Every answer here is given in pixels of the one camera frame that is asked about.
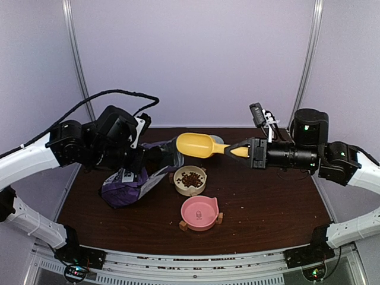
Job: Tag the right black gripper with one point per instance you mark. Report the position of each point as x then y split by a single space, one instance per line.
258 155

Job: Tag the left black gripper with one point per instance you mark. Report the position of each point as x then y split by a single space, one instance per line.
136 164

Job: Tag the purple puppy food bag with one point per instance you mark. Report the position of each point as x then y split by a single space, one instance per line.
124 187

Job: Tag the yellow plastic scoop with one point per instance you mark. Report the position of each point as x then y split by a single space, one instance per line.
204 146

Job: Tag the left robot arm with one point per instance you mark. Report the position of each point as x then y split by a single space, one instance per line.
109 143

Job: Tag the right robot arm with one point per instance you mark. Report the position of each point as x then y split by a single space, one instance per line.
336 161

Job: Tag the cream pet bowl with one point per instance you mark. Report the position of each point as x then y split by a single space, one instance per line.
180 188

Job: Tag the pink pet bowl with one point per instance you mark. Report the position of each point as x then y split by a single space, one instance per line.
200 213

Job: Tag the light blue ceramic bowl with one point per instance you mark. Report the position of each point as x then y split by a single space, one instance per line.
217 139

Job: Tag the brown kibble in cream bowl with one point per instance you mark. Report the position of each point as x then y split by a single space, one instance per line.
190 179

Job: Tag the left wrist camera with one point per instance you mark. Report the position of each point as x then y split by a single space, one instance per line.
143 122

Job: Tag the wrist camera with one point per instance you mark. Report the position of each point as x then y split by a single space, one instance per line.
143 122
265 121

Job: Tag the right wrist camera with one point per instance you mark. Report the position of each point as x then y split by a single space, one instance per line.
265 121

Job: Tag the right aluminium frame post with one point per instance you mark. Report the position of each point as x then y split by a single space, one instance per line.
313 40

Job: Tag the aluminium frame post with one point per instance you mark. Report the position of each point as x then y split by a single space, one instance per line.
313 40
78 67

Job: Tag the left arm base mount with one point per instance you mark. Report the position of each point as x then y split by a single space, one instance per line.
78 260

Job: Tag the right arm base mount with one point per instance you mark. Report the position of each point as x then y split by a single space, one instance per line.
312 258

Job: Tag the aluminium front rail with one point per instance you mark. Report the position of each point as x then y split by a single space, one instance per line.
266 267

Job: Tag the left aluminium frame post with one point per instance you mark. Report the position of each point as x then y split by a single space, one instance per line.
78 67

